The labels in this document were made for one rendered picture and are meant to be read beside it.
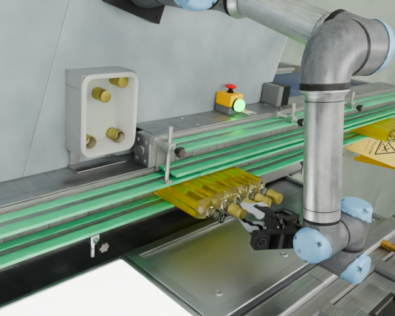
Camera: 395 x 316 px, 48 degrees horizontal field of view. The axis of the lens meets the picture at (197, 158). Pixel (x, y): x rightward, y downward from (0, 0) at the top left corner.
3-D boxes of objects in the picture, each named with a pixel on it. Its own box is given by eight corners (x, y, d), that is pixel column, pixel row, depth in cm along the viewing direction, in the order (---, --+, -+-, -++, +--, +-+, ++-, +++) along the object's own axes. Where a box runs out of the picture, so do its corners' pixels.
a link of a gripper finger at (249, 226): (248, 221, 130) (274, 231, 123) (235, 227, 126) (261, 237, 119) (248, 211, 129) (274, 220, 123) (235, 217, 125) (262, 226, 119)
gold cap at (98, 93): (91, 86, 121) (101, 90, 119) (103, 86, 124) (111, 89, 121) (91, 100, 123) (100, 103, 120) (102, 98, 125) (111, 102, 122)
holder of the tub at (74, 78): (65, 166, 126) (80, 176, 121) (64, 69, 116) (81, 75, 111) (115, 155, 138) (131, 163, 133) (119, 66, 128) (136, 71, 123)
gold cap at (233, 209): (226, 215, 125) (237, 221, 122) (227, 204, 124) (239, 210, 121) (234, 211, 128) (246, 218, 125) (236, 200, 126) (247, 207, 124)
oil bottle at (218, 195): (167, 187, 140) (217, 215, 126) (168, 171, 138) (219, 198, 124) (180, 183, 144) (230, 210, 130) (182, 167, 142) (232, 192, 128)
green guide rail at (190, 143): (160, 145, 131) (179, 153, 126) (160, 142, 131) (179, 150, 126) (399, 91, 250) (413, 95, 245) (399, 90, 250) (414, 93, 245)
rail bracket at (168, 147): (146, 175, 131) (175, 190, 123) (150, 120, 125) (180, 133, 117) (154, 172, 133) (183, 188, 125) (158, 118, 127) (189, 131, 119)
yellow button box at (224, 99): (213, 109, 163) (228, 115, 159) (215, 89, 161) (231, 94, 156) (226, 107, 168) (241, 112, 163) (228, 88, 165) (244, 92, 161)
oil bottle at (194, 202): (152, 194, 136) (202, 223, 123) (153, 177, 134) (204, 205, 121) (166, 189, 140) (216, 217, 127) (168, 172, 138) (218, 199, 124)
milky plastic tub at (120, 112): (65, 149, 124) (82, 160, 118) (65, 68, 116) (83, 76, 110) (117, 139, 136) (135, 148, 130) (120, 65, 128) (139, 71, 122)
